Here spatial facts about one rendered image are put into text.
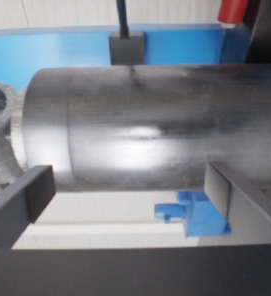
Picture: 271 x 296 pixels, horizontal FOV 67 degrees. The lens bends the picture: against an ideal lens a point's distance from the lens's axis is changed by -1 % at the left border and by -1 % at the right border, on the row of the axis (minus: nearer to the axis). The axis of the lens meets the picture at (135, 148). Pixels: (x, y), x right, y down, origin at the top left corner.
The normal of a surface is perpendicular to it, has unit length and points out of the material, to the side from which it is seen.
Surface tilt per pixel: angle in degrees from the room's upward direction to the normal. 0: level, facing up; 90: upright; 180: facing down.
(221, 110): 90
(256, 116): 90
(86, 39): 90
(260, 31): 90
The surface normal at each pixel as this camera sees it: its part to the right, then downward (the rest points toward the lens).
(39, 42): 0.01, 0.61
